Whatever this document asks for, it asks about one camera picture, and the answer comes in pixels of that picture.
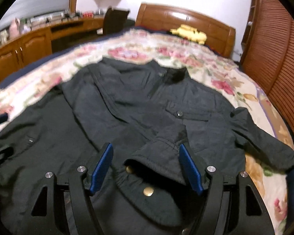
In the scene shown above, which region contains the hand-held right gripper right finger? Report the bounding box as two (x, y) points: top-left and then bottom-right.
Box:
(179, 144), (276, 235)

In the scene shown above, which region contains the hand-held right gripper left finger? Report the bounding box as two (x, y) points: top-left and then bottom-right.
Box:
(21, 142), (114, 235)

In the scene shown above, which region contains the black jacket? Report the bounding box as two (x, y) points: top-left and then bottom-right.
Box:
(0, 57), (294, 235)

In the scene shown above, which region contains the wooden desk cabinet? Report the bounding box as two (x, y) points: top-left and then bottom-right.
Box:
(0, 18), (106, 92)

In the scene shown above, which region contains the row of desk clutter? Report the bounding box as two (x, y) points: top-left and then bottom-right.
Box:
(0, 9), (106, 51)

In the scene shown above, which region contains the floral blanket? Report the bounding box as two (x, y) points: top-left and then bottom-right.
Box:
(0, 28), (294, 235)

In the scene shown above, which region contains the yellow plush toy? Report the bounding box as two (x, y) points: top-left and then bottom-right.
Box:
(170, 24), (208, 44)

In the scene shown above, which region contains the dark chair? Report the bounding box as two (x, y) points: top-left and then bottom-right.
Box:
(97, 7), (130, 36)

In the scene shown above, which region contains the wooden bed headboard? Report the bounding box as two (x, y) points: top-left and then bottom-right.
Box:
(135, 2), (236, 59)

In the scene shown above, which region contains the wooden louvered wardrobe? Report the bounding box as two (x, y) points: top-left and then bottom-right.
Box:
(240, 0), (294, 167)

